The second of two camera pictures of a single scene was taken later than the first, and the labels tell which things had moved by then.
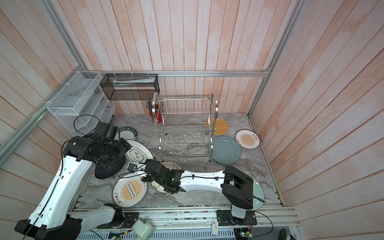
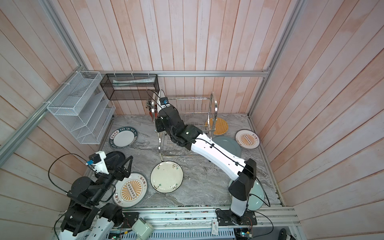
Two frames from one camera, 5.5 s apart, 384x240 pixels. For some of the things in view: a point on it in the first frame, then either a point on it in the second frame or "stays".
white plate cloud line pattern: [139, 152] to [161, 94]
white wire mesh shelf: [81, 103] stays
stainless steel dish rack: [185, 125] stays
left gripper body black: [117, 150] to [118, 175]
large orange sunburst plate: [129, 191] stays
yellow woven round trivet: [221, 126] stays
